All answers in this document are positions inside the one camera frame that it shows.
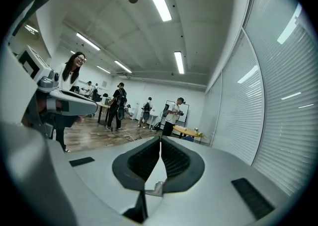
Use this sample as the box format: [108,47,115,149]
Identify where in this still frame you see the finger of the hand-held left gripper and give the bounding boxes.
[47,89,98,117]

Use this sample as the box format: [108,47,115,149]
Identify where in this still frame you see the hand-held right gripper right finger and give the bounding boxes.
[145,135,290,226]

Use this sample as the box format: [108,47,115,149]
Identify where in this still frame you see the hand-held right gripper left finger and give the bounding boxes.
[65,136,161,223]

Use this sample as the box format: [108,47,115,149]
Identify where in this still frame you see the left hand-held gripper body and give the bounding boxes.
[16,45,60,138]

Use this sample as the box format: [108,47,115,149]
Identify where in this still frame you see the metal object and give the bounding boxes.
[145,181,166,197]

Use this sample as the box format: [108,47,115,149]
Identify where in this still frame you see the person's left hand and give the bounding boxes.
[37,92,48,117]

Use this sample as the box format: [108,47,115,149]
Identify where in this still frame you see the wooden table black legs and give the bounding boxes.
[96,101,112,126]

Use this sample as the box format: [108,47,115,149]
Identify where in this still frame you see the round wooden table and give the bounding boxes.
[172,125,208,144]

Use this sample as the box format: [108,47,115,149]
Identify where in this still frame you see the white whiteboard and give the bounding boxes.
[165,100,190,124]

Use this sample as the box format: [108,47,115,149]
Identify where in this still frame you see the white window blinds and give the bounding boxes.
[210,0,318,197]

